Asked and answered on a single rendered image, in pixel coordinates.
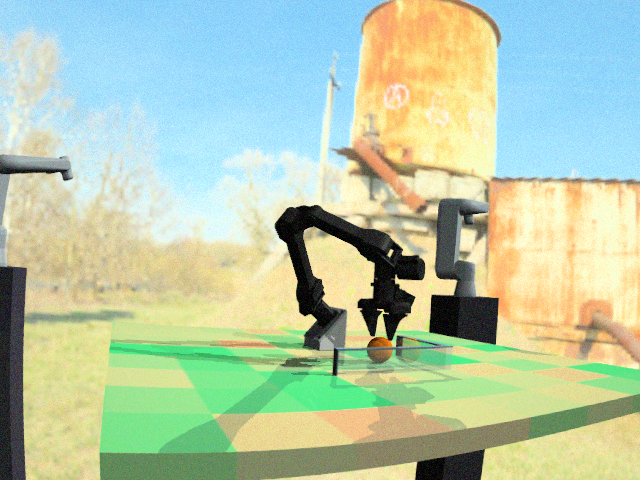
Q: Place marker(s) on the low clear glass walls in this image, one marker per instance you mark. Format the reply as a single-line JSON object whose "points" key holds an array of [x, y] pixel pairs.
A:
{"points": [[365, 362]]}

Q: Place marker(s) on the translucent yellow ball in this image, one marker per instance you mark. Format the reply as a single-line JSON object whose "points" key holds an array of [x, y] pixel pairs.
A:
{"points": [[408, 342]]}

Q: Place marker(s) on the orange ball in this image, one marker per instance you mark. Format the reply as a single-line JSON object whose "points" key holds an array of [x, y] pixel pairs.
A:
{"points": [[379, 342]]}

